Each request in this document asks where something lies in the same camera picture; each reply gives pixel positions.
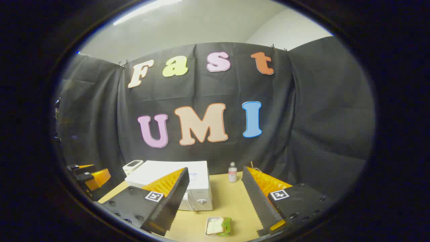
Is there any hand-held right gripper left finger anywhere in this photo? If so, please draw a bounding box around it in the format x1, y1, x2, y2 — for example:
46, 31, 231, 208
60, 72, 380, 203
101, 167, 190, 236

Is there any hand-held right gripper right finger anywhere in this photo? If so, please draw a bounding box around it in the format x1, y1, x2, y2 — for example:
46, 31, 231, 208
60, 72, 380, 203
241, 166, 333, 237

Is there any white microwave oven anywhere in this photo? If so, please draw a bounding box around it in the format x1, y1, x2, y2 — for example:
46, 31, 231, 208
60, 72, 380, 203
125, 160, 213, 211

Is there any sandwich with lettuce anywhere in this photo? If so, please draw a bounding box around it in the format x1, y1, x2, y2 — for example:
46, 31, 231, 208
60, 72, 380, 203
207, 217, 233, 237

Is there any small clear bottle pink label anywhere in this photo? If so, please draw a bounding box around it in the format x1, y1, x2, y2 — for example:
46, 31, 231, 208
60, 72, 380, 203
228, 162, 238, 183

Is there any white plastic tray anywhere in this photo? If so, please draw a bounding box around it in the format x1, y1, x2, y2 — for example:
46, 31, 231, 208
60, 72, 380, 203
205, 216, 232, 237

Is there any black backdrop cloth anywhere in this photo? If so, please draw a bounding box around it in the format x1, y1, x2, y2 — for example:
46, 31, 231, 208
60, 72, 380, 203
54, 36, 376, 202

